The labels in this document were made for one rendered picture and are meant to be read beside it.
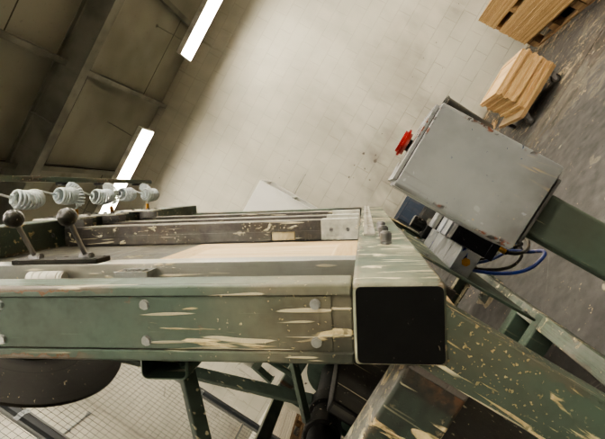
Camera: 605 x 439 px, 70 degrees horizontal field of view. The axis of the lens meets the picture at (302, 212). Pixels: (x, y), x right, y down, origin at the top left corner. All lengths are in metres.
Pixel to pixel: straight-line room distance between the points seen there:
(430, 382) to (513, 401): 0.10
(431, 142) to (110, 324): 0.51
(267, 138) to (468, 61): 3.03
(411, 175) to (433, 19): 6.33
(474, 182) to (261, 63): 6.29
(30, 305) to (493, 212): 0.66
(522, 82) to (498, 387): 3.65
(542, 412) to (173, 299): 0.50
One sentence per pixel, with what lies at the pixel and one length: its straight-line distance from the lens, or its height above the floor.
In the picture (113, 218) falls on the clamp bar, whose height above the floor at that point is 1.80.
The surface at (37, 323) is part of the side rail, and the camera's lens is 0.77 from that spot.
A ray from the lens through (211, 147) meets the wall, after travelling 6.76.
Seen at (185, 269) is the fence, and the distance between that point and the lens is 0.90.
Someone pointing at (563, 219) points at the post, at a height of 0.72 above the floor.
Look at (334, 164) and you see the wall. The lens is 6.36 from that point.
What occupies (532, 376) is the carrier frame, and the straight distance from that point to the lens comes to 0.65.
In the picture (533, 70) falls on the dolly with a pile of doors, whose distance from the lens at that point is 4.21.
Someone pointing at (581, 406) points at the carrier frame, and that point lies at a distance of 0.68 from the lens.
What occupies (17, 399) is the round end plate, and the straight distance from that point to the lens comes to 1.87.
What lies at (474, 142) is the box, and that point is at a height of 0.87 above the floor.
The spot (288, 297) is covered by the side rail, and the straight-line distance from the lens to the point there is 0.59.
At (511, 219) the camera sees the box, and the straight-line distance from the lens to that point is 0.59.
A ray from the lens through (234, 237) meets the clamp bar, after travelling 1.51.
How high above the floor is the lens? 0.96
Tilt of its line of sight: 5 degrees up
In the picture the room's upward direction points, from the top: 60 degrees counter-clockwise
